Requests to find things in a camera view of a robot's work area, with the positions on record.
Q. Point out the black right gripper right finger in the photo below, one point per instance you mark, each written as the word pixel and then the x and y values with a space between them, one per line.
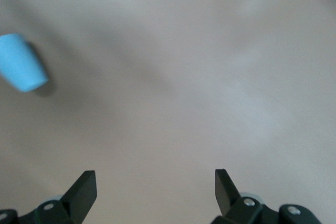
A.
pixel 236 211

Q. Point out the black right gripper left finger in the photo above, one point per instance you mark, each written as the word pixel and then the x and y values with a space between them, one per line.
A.
pixel 68 208

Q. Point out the blue plastic cup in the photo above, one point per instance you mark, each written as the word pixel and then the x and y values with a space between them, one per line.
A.
pixel 21 61

